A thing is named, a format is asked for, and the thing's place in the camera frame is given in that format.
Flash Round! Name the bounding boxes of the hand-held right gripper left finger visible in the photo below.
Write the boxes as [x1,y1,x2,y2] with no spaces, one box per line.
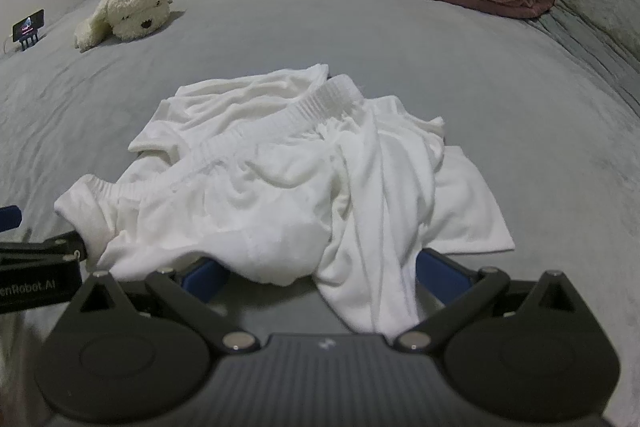
[75,257,262,355]

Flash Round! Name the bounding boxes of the smartphone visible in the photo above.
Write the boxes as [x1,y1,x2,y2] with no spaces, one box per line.
[12,9,46,42]

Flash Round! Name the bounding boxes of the white plush dog toy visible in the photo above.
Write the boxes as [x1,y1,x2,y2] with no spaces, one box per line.
[74,0,181,52]

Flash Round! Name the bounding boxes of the white long pants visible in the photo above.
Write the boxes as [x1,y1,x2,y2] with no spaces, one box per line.
[54,127,516,339]

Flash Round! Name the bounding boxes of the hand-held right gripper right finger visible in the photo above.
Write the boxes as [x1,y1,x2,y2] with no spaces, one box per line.
[392,248,573,355]

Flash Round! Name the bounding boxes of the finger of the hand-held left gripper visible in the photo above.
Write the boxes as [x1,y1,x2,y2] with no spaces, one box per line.
[0,231,90,264]
[0,205,24,230]

